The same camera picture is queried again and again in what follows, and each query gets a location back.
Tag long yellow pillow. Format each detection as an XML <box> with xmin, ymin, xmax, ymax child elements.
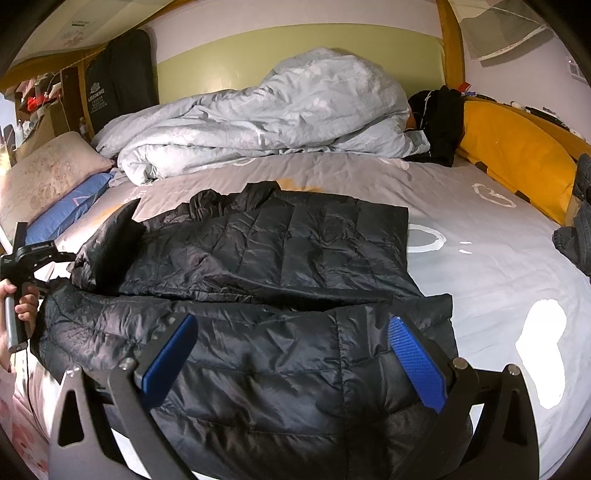
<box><xmin>455</xmin><ymin>97</ymin><xmax>580</xmax><ymax>227</ymax></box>

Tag checked hanging curtain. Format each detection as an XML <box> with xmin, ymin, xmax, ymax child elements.
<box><xmin>455</xmin><ymin>0</ymin><xmax>548</xmax><ymax>61</ymax></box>

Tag checked pastel overhead cloth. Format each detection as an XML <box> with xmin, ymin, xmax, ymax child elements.
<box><xmin>9</xmin><ymin>0</ymin><xmax>178</xmax><ymax>68</ymax></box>

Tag black puffer jacket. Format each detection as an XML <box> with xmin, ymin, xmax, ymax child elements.
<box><xmin>34</xmin><ymin>181</ymin><xmax>476</xmax><ymax>480</ymax></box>

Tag black hanging garment bag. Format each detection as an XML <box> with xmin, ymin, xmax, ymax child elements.
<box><xmin>84</xmin><ymin>28</ymin><xmax>160</xmax><ymax>134</ymax></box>

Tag black hoodie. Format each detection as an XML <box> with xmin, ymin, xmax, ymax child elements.
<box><xmin>406</xmin><ymin>85</ymin><xmax>467</xmax><ymax>168</ymax></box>

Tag dark grey jeans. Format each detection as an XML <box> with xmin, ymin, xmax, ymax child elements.
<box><xmin>553</xmin><ymin>153</ymin><xmax>591</xmax><ymax>278</ymax></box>

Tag pink floral pillow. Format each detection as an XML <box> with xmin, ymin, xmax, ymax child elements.
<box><xmin>0</xmin><ymin>131</ymin><xmax>115</xmax><ymax>227</ymax></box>

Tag blue pillow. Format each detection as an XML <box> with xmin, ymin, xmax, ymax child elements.
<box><xmin>25</xmin><ymin>172</ymin><xmax>114</xmax><ymax>241</ymax></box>

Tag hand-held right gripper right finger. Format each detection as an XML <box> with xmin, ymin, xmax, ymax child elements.
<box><xmin>388</xmin><ymin>316</ymin><xmax>541</xmax><ymax>480</ymax></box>

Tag person's left hand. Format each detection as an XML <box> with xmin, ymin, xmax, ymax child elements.
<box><xmin>0</xmin><ymin>281</ymin><xmax>40</xmax><ymax>370</ymax></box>

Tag wooden bunk bed frame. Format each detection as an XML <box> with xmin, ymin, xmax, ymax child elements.
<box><xmin>0</xmin><ymin>0</ymin><xmax>591</xmax><ymax>160</ymax></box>

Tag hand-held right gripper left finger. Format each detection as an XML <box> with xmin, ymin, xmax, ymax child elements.
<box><xmin>48</xmin><ymin>313</ymin><xmax>199</xmax><ymax>480</ymax></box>

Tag grey crumpled duvet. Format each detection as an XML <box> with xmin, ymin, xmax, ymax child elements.
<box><xmin>92</xmin><ymin>47</ymin><xmax>432</xmax><ymax>186</ymax></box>

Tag cluttered wooden shelf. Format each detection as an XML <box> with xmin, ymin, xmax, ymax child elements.
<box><xmin>0</xmin><ymin>65</ymin><xmax>88</xmax><ymax>153</ymax></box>

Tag green headboard panel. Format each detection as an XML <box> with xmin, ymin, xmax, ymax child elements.
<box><xmin>156</xmin><ymin>27</ymin><xmax>446</xmax><ymax>104</ymax></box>

